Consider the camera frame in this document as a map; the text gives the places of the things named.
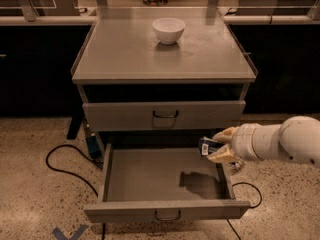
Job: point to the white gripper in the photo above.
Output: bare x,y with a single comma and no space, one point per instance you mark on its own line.
245,143

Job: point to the blue rxbar blueberry bar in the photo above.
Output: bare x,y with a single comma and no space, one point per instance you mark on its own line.
208,146

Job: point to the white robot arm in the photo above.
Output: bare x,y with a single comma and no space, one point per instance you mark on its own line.
296,140

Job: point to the closed grey top drawer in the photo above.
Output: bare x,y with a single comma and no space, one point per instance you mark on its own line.
128,116

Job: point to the open grey middle drawer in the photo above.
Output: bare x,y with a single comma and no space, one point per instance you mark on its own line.
161,185

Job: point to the grey metal drawer cabinet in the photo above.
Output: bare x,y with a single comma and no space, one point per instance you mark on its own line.
123,61

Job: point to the small clear plastic bottle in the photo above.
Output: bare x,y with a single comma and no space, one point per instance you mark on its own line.
235,167

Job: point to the white ceramic bowl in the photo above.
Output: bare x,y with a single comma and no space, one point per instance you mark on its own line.
168,30

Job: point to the blue power adapter box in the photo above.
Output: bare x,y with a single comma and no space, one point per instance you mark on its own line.
93,147

